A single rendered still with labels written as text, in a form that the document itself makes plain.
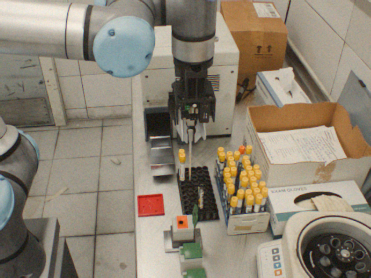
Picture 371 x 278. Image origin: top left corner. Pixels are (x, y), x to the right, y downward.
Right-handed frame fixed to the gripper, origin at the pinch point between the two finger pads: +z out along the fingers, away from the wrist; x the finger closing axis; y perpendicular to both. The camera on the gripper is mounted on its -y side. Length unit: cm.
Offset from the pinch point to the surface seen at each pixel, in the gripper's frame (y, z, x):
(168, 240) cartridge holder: 8.4, 25.1, -6.0
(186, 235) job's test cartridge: 10.1, 21.3, -1.9
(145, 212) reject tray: -1.8, 26.3, -11.0
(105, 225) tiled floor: -67, 114, -36
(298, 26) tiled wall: -78, 12, 53
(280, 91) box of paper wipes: -45, 21, 37
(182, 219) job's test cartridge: 7.3, 18.8, -2.5
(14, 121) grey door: -155, 107, -101
